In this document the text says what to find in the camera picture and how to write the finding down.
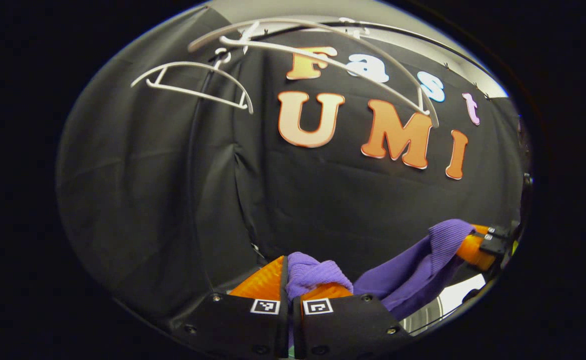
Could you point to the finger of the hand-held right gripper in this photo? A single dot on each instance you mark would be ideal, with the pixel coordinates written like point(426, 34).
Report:
point(470, 250)

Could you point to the large white plastic hanger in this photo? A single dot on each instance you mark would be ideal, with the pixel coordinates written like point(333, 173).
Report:
point(253, 44)

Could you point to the black clothes rack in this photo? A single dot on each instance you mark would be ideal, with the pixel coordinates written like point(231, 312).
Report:
point(192, 165)

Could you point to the small white plastic hanger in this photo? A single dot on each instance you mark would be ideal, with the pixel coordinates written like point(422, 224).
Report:
point(193, 63)

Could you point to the black backdrop cloth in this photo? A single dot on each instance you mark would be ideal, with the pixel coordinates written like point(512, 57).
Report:
point(123, 200)

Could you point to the purple ribbed jacket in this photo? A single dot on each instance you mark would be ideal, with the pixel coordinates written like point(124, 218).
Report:
point(407, 270)

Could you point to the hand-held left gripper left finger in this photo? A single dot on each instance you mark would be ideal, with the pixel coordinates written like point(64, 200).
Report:
point(238, 325)

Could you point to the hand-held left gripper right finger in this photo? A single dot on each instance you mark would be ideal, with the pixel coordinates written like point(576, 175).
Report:
point(342, 325)

